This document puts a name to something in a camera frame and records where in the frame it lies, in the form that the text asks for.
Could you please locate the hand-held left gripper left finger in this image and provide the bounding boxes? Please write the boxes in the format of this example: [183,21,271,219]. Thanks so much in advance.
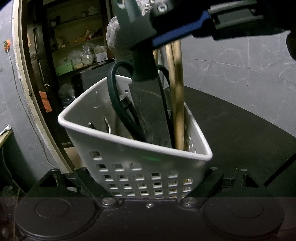
[23,168,117,208]

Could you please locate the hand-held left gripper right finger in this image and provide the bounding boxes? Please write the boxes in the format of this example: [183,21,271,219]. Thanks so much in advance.
[181,167,273,208]

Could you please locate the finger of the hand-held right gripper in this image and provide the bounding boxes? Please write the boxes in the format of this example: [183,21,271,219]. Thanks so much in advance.
[149,0,292,47]

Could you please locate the white perforated utensil basket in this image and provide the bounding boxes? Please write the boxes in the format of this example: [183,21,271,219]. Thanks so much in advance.
[58,75,213,200]

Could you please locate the metal spoon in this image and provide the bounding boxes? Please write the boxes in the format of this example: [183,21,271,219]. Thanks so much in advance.
[104,116,112,134]

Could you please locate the green-handled knife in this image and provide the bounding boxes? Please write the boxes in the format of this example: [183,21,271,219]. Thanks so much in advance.
[113,0,173,149]

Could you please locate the dark green scissors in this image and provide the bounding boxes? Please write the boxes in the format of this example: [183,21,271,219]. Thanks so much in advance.
[107,60,176,147]

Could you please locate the clear bag dark contents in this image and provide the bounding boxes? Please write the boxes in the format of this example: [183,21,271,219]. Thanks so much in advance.
[106,16,133,61]

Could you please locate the dark plastic bag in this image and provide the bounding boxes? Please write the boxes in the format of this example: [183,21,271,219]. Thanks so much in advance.
[58,83,77,109]

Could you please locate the orange printed poster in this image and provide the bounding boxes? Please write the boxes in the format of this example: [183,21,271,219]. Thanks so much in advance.
[39,91,53,113]

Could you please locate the wooden counter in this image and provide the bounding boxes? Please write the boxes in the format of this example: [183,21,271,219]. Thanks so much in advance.
[0,130,13,149]

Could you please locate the clear plastic food bags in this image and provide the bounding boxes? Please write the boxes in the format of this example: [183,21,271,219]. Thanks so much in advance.
[67,43,108,65]

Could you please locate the grey cabinet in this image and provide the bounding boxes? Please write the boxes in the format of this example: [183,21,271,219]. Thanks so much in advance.
[80,61,116,93]

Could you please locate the storage shelf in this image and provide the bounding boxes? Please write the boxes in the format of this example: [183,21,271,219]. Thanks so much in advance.
[46,7,116,77]

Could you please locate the green box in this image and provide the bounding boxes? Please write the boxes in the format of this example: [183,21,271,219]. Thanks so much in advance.
[55,63,74,76]

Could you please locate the dark wooden door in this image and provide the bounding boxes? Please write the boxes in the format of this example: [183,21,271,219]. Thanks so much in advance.
[25,0,58,149]

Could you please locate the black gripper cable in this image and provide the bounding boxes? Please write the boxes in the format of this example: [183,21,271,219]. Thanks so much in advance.
[264,153,296,187]

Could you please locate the cream door frame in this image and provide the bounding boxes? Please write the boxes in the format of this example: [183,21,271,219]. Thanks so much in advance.
[11,0,77,173]

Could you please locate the thin wall cable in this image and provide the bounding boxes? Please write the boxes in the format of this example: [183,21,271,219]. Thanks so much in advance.
[7,50,53,168]

